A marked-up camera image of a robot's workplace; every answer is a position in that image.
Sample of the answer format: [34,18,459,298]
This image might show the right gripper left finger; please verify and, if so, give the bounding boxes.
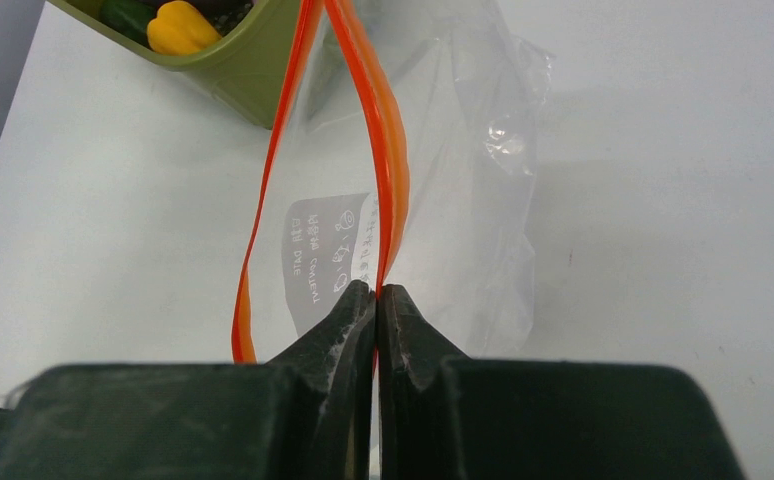
[0,281,376,479]

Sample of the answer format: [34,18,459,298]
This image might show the clear zip bag orange zipper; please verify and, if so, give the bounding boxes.
[231,1,550,363]

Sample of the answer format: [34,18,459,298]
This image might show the yellow toy pepper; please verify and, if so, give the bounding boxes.
[147,1,222,56]

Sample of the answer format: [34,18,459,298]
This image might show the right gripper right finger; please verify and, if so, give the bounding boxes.
[377,285,743,479]

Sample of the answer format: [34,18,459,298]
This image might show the olive green plastic bin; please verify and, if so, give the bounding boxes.
[52,1,299,129]

